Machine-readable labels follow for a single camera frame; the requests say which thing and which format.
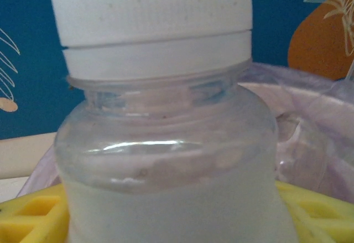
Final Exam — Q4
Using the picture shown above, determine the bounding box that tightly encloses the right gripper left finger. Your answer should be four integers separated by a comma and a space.
0, 184, 70, 243

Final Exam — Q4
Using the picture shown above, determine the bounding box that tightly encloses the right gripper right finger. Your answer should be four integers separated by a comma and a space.
275, 181, 354, 243

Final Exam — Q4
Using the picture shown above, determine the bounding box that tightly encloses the clear bottle with white cap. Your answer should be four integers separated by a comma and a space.
50, 0, 301, 243

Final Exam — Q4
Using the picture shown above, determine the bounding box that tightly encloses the translucent purple round bin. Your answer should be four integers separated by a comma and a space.
19, 61, 354, 204

